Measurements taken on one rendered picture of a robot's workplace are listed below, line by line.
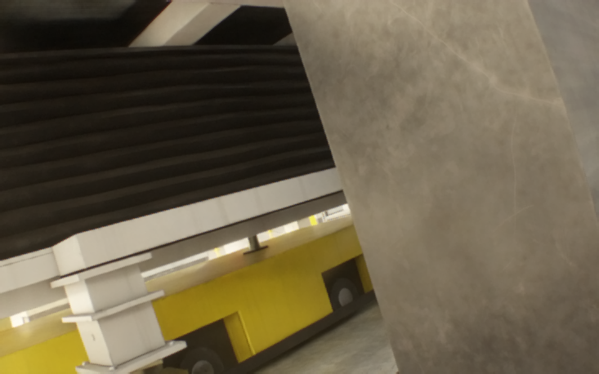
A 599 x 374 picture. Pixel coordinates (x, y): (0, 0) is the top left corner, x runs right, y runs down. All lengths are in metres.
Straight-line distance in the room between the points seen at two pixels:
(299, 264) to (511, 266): 0.97
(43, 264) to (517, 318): 0.69
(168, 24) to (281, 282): 0.69
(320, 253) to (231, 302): 0.33
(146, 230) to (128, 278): 0.08
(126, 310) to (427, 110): 0.53
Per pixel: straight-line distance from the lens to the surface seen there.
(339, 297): 1.54
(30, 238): 0.88
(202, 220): 0.85
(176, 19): 1.05
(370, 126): 0.50
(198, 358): 1.23
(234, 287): 1.23
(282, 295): 1.31
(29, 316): 5.68
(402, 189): 0.49
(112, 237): 0.77
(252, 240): 1.73
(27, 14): 1.09
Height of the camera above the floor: 0.37
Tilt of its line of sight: 1 degrees up
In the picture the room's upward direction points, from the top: 17 degrees counter-clockwise
